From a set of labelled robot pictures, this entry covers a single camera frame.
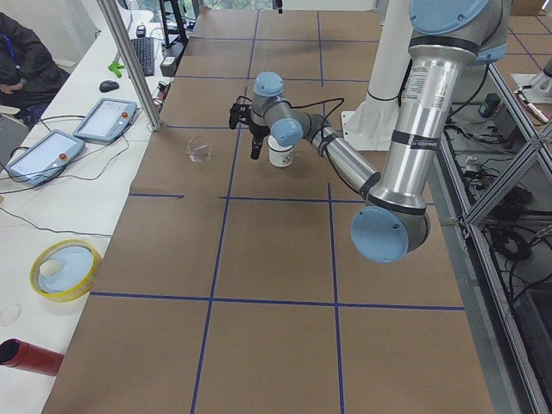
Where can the grey label printer box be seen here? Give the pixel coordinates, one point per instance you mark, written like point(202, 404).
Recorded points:
point(168, 66)

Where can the teach pendant tablet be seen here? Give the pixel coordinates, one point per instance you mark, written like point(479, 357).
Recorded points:
point(107, 120)
point(46, 159)

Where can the clear petri dish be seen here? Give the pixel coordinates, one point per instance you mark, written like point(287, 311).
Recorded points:
point(10, 313)

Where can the near teach pendant tablet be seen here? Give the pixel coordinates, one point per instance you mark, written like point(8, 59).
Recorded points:
point(46, 159)

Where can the aluminium frame post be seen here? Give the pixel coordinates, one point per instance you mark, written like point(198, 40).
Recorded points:
point(120, 35)

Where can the green plastic clip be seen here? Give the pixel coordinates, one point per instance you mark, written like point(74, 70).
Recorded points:
point(116, 68)

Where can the red cylinder tube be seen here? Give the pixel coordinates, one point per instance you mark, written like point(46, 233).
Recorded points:
point(28, 357)

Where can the white enamel mug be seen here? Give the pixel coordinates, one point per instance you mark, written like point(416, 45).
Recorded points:
point(279, 156)

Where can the far teach pendant tablet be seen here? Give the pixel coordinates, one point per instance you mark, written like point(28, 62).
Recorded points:
point(107, 120)

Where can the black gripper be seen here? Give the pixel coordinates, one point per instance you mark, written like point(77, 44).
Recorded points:
point(257, 130)

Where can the black computer mouse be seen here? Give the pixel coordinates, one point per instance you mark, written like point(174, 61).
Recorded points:
point(108, 85)

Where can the person in black jacket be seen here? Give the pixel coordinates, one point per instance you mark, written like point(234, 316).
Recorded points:
point(30, 79)

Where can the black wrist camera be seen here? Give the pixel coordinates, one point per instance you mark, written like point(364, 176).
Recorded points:
point(239, 113)

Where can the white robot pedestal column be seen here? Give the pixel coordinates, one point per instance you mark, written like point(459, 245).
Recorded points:
point(370, 126)

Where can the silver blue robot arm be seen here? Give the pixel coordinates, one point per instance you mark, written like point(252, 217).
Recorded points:
point(447, 36)

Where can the black keyboard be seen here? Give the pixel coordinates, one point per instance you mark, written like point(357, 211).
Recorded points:
point(144, 49)

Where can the yellow rimmed blue bowl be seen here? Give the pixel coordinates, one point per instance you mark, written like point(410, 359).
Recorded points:
point(65, 271)

